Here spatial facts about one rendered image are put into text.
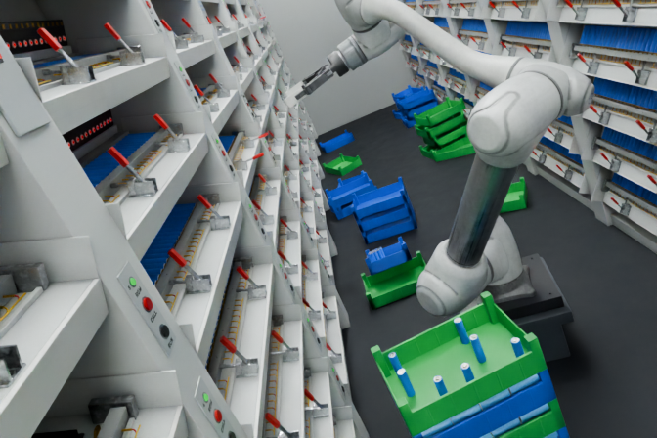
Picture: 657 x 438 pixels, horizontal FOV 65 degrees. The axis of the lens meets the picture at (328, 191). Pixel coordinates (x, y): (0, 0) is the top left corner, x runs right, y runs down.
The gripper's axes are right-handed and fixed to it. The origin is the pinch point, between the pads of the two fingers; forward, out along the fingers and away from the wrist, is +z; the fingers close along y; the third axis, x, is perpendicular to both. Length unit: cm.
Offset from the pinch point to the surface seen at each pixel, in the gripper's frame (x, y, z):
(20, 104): 29, -105, 12
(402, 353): -54, -63, 7
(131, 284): 6, -106, 17
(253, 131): -6.0, 30.0, 21.3
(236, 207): -8.2, -44.3, 21.2
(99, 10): 44, -40, 18
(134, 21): 38, -40, 14
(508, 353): -61, -72, -14
